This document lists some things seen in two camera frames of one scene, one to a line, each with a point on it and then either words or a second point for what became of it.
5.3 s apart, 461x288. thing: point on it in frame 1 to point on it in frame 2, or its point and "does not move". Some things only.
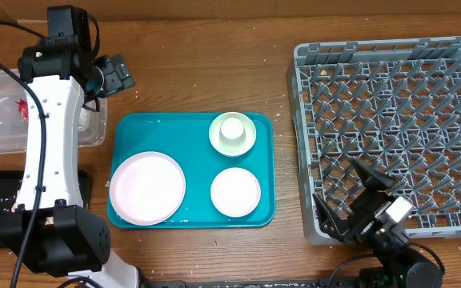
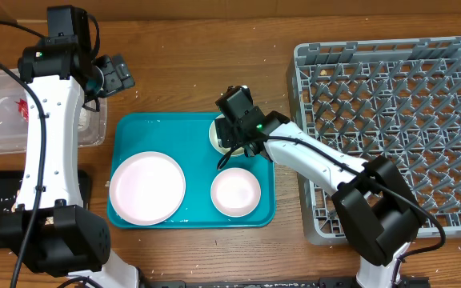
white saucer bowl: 250,134 does not move
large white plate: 146,188 does not move
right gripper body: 366,205 to 233,134
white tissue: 84,121 does not move
